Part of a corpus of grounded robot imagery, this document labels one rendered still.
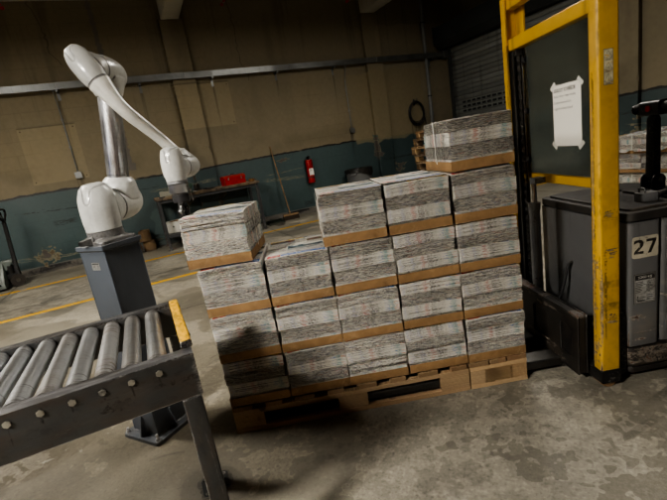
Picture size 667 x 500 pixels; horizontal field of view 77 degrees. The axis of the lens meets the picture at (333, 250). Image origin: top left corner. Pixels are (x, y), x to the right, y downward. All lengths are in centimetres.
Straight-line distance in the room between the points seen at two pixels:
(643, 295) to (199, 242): 197
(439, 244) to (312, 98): 753
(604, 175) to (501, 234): 46
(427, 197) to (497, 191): 32
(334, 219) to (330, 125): 755
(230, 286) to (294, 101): 742
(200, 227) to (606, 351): 186
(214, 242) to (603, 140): 164
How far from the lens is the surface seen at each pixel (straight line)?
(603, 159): 203
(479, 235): 202
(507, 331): 223
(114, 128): 234
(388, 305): 198
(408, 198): 189
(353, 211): 186
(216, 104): 869
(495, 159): 200
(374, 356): 207
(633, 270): 226
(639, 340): 240
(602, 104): 201
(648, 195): 236
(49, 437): 127
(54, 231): 858
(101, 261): 216
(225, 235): 188
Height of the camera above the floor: 125
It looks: 13 degrees down
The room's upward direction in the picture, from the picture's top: 9 degrees counter-clockwise
